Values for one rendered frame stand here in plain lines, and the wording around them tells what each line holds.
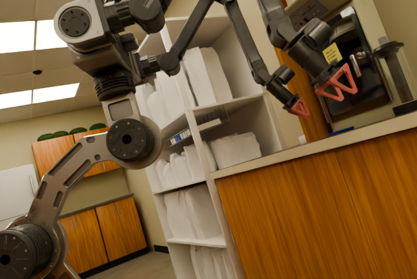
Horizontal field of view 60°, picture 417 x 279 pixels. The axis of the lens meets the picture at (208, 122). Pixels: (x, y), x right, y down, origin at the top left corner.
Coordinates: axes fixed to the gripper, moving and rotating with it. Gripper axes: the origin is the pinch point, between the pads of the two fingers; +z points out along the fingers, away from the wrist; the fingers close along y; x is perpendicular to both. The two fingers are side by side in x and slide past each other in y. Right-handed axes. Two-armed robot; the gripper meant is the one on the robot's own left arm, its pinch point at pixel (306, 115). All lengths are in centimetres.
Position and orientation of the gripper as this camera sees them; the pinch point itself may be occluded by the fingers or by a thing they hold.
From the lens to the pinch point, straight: 154.5
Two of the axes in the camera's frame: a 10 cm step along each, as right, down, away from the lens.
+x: -6.7, 7.4, -0.8
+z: 7.4, 6.7, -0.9
